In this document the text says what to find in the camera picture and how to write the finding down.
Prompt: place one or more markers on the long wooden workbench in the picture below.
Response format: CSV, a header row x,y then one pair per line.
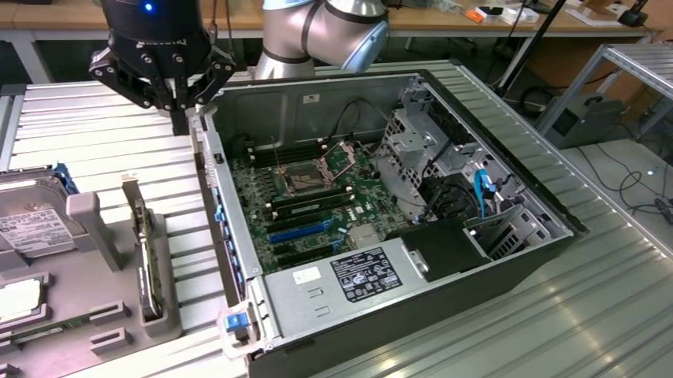
x,y
431,23

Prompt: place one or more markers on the blue case latch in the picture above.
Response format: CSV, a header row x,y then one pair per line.
x,y
233,322

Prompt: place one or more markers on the green RAM stick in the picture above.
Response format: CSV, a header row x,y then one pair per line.
x,y
46,328

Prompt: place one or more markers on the thin metal locking lever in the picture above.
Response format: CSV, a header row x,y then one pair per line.
x,y
273,153

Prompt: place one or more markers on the black long expansion slot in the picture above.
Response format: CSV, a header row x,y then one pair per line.
x,y
310,254
310,262
296,227

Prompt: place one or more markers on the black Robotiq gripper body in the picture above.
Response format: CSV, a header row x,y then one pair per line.
x,y
152,35

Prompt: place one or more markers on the green graphics card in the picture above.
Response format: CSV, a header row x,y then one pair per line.
x,y
149,256

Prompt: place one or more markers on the black desk device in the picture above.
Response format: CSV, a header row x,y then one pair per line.
x,y
630,15

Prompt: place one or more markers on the green Dell motherboard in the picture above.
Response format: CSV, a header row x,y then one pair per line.
x,y
362,189

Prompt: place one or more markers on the grey printed parts rack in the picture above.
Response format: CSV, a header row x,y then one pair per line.
x,y
68,291

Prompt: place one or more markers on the grey box device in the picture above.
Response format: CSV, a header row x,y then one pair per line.
x,y
594,118

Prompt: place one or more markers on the black plastic cover box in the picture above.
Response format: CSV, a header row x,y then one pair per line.
x,y
446,252

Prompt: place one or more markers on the grey power supply unit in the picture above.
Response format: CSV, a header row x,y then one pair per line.
x,y
294,299

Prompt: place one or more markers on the silver metal drive cage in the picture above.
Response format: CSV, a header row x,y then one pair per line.
x,y
415,157

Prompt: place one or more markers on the aluminium profile frame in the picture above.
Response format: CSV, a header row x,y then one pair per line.
x,y
630,59

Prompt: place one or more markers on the metal socket cover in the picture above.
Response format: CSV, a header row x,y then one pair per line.
x,y
339,157

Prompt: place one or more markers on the perforated metal disk bay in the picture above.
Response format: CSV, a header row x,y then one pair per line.
x,y
505,236

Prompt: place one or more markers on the black RAM slot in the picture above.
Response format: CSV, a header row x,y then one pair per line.
x,y
286,146
310,209
286,150
310,193
310,204
288,159
310,198
288,155

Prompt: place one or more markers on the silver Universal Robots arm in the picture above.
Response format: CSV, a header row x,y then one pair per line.
x,y
315,35

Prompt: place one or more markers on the orange white small box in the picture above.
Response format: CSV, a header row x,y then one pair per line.
x,y
475,15

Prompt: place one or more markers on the hard disk with blue carrier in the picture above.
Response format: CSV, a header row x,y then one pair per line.
x,y
30,220

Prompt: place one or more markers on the silver chipset heatsink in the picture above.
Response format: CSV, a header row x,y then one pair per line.
x,y
364,234

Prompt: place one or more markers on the aluminium side rail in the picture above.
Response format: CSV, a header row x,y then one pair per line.
x,y
8,126

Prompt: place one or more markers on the silver CPU chip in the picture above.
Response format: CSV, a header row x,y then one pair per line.
x,y
17,299

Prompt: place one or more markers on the CPU socket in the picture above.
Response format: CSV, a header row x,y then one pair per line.
x,y
304,179

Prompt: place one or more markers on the black open PC case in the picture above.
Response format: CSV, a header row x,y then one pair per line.
x,y
367,346

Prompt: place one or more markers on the brown cardboard box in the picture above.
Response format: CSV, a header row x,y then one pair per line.
x,y
599,8

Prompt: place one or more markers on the black tripod pole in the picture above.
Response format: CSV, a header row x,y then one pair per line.
x,y
530,43

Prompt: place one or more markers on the black short expansion slot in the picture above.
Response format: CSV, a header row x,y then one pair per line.
x,y
283,250

